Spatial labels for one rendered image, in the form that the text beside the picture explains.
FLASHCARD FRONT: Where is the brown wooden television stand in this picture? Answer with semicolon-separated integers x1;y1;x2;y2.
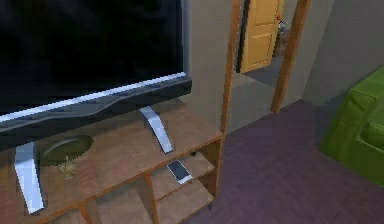
0;98;225;224

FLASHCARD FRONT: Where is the small brass ornament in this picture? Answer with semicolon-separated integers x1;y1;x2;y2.
56;155;80;180

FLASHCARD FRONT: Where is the brown wooden door frame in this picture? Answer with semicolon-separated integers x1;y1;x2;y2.
219;0;312;136

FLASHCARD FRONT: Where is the yellow wooden room door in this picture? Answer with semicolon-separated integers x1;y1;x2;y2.
240;0;285;74

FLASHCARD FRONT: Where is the dark green round dish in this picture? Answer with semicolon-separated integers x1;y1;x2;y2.
37;134;95;168

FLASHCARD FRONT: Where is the white smartphone with dark screen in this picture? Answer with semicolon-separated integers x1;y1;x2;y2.
166;159;194;185

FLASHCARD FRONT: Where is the green sofa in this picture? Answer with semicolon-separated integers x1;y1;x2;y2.
319;65;384;188

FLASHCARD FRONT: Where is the black flat television set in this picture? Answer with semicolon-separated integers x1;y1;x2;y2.
0;0;193;215

